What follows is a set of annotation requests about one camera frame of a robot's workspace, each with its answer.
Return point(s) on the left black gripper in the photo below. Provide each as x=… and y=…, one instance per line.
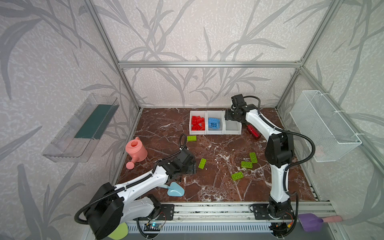
x=188, y=163

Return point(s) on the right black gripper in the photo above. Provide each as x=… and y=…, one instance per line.
x=231, y=115

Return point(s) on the green lego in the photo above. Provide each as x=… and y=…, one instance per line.
x=191, y=138
x=237, y=176
x=253, y=158
x=246, y=165
x=202, y=163

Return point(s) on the green lego top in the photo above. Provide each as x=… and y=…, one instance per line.
x=191, y=138

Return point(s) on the red lego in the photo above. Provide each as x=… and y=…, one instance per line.
x=194, y=123
x=201, y=123

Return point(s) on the green lego bottom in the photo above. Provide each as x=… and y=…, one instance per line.
x=237, y=176

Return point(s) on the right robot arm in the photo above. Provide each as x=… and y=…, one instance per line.
x=279, y=151

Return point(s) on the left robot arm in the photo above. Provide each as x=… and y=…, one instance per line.
x=112, y=206

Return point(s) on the white middle bin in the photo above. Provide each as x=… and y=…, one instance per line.
x=219, y=115

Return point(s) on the light blue toy shovel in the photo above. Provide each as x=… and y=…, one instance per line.
x=173, y=190

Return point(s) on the white left bin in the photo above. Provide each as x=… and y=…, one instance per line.
x=203, y=115

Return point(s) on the pink watering can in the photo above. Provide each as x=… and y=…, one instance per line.
x=137, y=151

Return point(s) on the electronics board left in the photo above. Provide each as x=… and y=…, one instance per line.
x=153, y=227

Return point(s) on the green spatula wooden handle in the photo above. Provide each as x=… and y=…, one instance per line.
x=120, y=232

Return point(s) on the white wire basket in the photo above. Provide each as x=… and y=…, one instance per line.
x=317, y=118

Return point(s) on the clear plastic wall tray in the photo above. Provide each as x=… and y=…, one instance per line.
x=80, y=136

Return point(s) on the purple scoop pink handle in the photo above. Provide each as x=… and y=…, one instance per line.
x=312, y=223

